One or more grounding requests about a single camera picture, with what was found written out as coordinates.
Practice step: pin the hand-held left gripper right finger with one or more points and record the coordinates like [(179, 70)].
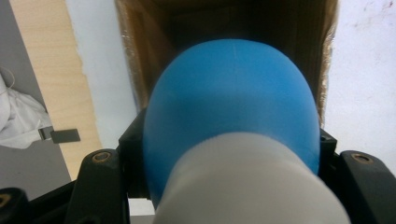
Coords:
[(326, 149)]

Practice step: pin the white cloth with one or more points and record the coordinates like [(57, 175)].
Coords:
[(18, 121)]

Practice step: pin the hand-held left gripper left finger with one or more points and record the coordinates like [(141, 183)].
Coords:
[(134, 149)]

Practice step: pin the grey metal bracket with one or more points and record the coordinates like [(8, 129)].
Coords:
[(65, 136)]

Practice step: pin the blue bottle with white cap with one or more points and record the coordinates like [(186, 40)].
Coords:
[(230, 102)]

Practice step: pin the blue cardboard box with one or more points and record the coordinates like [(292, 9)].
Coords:
[(146, 46)]

